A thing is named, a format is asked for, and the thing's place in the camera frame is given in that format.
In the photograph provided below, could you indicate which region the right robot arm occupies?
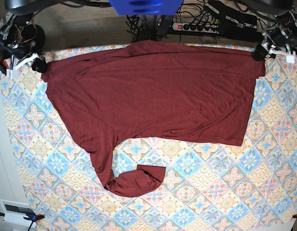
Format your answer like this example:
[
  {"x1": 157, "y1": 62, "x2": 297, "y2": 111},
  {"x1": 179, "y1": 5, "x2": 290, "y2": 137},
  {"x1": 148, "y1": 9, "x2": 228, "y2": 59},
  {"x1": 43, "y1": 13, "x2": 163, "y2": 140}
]
[{"x1": 0, "y1": 13, "x2": 48, "y2": 73}]

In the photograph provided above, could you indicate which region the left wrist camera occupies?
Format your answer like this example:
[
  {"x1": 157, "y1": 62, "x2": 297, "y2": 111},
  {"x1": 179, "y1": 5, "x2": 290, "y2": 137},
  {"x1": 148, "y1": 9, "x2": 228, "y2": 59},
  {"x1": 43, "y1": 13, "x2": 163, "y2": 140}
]
[{"x1": 286, "y1": 55, "x2": 296, "y2": 64}]

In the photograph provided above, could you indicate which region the white wall vent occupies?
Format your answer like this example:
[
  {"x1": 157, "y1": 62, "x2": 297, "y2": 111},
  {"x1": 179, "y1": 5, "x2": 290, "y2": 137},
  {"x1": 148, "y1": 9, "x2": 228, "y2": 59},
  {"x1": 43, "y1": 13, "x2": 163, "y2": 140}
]
[{"x1": 0, "y1": 199, "x2": 34, "y2": 227}]

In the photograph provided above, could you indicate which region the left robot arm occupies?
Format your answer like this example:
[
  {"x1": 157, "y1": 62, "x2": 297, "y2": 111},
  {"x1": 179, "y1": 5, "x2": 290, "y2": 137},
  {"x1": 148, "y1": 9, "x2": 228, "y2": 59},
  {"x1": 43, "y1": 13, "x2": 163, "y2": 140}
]
[{"x1": 252, "y1": 10, "x2": 297, "y2": 64}]

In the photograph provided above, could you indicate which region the white power strip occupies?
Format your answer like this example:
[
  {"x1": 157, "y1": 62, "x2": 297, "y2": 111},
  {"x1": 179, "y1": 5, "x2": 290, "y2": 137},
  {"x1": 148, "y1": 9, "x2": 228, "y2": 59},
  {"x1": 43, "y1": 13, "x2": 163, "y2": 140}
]
[{"x1": 172, "y1": 23, "x2": 218, "y2": 34}]

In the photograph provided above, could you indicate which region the patterned tile tablecloth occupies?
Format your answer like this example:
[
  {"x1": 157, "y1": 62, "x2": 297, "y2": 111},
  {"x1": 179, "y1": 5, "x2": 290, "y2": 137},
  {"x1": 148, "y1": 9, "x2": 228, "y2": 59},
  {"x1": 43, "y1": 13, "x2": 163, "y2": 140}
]
[{"x1": 0, "y1": 55, "x2": 297, "y2": 231}]

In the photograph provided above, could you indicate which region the black round stool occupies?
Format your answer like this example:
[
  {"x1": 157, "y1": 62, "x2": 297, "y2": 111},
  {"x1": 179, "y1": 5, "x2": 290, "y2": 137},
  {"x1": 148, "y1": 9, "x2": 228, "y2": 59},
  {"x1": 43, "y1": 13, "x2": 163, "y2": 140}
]
[{"x1": 21, "y1": 24, "x2": 46, "y2": 52}]

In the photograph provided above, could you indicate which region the dark red t-shirt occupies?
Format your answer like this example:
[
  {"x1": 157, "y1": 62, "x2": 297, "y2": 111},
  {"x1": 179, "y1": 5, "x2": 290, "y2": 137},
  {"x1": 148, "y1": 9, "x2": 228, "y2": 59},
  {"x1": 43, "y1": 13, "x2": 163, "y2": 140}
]
[{"x1": 41, "y1": 40, "x2": 265, "y2": 197}]

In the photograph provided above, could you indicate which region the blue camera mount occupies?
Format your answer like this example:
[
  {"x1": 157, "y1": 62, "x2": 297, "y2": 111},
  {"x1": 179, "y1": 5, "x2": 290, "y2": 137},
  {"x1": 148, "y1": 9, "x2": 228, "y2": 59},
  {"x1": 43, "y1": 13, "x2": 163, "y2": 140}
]
[{"x1": 108, "y1": 0, "x2": 183, "y2": 15}]

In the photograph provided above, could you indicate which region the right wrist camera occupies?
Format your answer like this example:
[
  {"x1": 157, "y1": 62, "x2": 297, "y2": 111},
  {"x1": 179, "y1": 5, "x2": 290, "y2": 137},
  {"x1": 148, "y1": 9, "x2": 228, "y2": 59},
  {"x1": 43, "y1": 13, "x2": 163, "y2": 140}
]
[{"x1": 6, "y1": 69, "x2": 18, "y2": 80}]

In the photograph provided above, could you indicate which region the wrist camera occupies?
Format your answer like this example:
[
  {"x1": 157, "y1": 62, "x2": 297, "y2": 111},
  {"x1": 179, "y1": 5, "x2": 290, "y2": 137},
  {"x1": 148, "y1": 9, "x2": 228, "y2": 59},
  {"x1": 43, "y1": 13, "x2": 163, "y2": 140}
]
[
  {"x1": 6, "y1": 69, "x2": 18, "y2": 80},
  {"x1": 286, "y1": 55, "x2": 296, "y2": 64}
]

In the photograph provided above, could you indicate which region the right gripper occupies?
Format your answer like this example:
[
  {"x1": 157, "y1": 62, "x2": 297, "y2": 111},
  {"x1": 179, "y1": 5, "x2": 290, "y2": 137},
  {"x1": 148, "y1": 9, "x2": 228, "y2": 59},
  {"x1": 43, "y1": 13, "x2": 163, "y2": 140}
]
[{"x1": 2, "y1": 45, "x2": 48, "y2": 73}]

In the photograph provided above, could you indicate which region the blue clamp lower left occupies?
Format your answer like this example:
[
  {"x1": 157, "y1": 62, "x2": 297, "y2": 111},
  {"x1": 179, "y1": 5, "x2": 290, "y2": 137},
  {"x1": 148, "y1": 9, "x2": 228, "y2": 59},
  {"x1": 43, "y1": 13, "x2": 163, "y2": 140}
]
[{"x1": 0, "y1": 212, "x2": 45, "y2": 231}]

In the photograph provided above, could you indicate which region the black orange clamp left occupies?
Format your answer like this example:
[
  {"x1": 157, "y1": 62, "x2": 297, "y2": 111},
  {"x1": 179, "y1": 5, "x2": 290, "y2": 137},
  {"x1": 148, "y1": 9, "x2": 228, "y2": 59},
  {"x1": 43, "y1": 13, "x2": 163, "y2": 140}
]
[{"x1": 0, "y1": 56, "x2": 8, "y2": 75}]

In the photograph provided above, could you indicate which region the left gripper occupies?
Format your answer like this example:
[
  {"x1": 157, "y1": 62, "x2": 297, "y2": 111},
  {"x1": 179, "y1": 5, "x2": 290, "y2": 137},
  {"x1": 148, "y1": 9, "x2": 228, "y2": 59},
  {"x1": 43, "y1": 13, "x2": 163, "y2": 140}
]
[{"x1": 252, "y1": 31, "x2": 295, "y2": 61}]

